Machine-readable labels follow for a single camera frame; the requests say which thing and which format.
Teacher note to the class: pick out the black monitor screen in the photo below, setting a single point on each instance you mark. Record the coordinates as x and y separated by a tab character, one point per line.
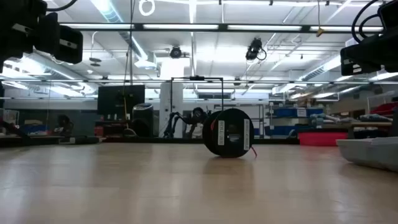
112	99

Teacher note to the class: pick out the silver ceiling air duct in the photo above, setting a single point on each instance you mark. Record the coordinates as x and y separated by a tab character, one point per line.
109	12

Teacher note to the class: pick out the red plastic bin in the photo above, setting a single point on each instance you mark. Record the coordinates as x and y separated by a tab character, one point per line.
323	139

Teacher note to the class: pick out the blue storage bin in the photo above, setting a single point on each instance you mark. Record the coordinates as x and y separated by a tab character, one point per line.
280	130
286	112
34	128

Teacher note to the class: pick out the black ceiling sensor disc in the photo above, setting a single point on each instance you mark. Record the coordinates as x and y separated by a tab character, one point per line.
95	59

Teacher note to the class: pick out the person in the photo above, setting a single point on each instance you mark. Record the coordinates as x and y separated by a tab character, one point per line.
197	112
64	121

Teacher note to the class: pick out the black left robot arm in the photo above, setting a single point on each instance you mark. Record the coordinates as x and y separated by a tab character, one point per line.
18	18

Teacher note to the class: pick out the red storage crate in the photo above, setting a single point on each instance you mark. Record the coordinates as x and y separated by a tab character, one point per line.
385	109

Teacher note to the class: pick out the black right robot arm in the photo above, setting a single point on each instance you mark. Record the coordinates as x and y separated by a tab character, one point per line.
373	53

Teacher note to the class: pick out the grey tool kit case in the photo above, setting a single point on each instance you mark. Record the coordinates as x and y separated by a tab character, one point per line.
373	152

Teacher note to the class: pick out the black background robot arm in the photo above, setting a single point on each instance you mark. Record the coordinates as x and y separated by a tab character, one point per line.
174	121

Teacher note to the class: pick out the black background rig frame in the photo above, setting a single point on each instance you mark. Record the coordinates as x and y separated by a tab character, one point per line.
196	78

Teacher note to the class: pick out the black aluminium table frame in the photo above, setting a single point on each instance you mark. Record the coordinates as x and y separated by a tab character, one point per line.
140	140

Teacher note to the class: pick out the black overhead frame beam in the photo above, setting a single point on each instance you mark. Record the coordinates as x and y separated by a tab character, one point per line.
224	27

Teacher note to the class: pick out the black vertical pole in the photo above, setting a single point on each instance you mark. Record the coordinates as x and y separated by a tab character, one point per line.
131	46

